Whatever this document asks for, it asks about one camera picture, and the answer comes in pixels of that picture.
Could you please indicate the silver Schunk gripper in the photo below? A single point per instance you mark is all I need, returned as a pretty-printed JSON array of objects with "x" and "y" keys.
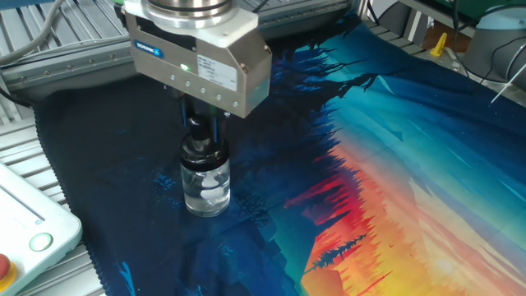
[{"x": 205, "y": 74}]

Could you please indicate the white teach pendant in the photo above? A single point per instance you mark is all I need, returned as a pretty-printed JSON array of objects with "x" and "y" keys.
[{"x": 24, "y": 230}]

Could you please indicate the black knobbed jar lid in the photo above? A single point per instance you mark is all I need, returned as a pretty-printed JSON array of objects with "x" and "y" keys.
[{"x": 204, "y": 154}]

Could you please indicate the colourful sunset print cloth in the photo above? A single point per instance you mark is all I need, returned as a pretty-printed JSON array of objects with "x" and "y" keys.
[{"x": 370, "y": 185}]

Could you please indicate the small yellow plastic object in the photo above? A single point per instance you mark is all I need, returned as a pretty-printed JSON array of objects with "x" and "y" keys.
[{"x": 439, "y": 47}]

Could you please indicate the aluminium rail with screws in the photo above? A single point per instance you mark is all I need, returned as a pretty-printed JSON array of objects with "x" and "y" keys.
[{"x": 82, "y": 66}]

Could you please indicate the clear glass jar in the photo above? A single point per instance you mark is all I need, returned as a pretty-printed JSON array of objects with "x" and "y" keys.
[{"x": 205, "y": 197}]

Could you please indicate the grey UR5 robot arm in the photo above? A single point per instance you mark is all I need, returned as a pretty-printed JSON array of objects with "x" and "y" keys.
[{"x": 193, "y": 16}]

